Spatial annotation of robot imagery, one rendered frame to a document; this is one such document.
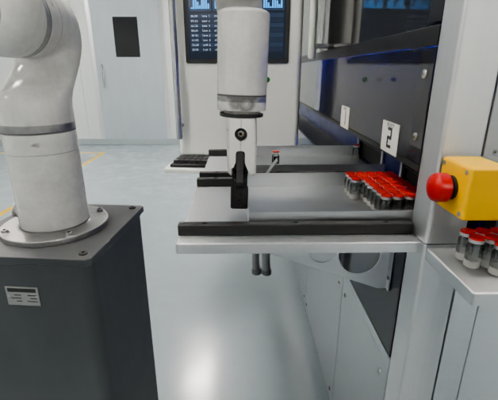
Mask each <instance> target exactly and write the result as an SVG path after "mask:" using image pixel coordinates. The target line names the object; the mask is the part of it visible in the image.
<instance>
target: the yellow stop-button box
mask: <svg viewBox="0 0 498 400"><path fill-rule="evenodd" d="M443 172H445V173H448V174H449V175H450V177H451V178H452V180H453V184H454V189H453V194H452V196H451V198H450V200H449V201H447V202H437V203H438V204H439V205H440V206H441V207H442V208H444V209H445V210H447V211H449V212H450V213H452V214H453V215H454V216H456V217H457V218H459V219H460V220H463V221H498V158H497V157H495V156H446V157H444V159H443V162H442V171H441V173H443Z"/></svg>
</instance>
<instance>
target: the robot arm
mask: <svg viewBox="0 0 498 400"><path fill-rule="evenodd" d="M215 3H216V11H217V109H219V110H223V111H221V112H220V116H221V117H226V118H227V159H228V174H230V175H232V186H231V208H232V209H247V202H248V186H247V171H248V173H249V174H252V176H254V175H255V174H256V152H257V118H259V117H263V113H260V112H259V111H265V110H266V88H267V70H268V51H269V34H270V13H269V12H268V11H266V10H263V9H262V0H215ZM81 54H82V38H81V32H80V28H79V23H78V20H77V18H76V16H75V13H74V11H73V9H72V8H71V7H70V5H69V4H68V3H67V2H66V1H65V0H0V57H7V58H13V66H12V69H11V72H10V75H9V77H8V79H7V80H6V83H5V84H4V86H3V88H2V89H1V90H0V135H1V139H2V146H3V150H4V154H5V158H6V165H7V169H8V173H9V177H10V183H11V187H12V191H13V198H14V202H15V203H14V204H13V207H12V215H14V216H15V217H14V218H12V219H10V220H8V221H7V222H5V223H4V224H3V225H2V226H1V227H0V241H1V242H3V243H4V244H8V245H10V246H14V247H20V248H42V247H49V246H55V245H60V244H67V243H71V242H73V241H77V240H81V239H83V238H86V237H89V236H91V235H93V234H95V233H97V232H99V231H100V230H102V229H103V228H104V227H105V226H106V225H107V224H108V222H109V216H108V213H107V212H106V211H105V210H104V209H103V208H101V207H96V206H88V204H87V198H86V188H85V183H84V177H83V172H82V161H81V156H80V151H79V141H78V135H77V130H76V124H75V114H74V109H73V102H72V97H73V90H74V86H75V80H76V77H77V74H78V71H79V64H80V60H81Z"/></svg>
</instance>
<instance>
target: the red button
mask: <svg viewBox="0 0 498 400"><path fill-rule="evenodd" d="M453 189H454V184H453V180H452V178H451V177H450V175H449V174H448V173H445V172H443V173H434V174H432V175H430V176H429V178H428V180H427V185H426V190H427V196H428V197H429V199H430V200H432V201H433V202H447V201H449V200H450V198H451V196H452V194H453Z"/></svg>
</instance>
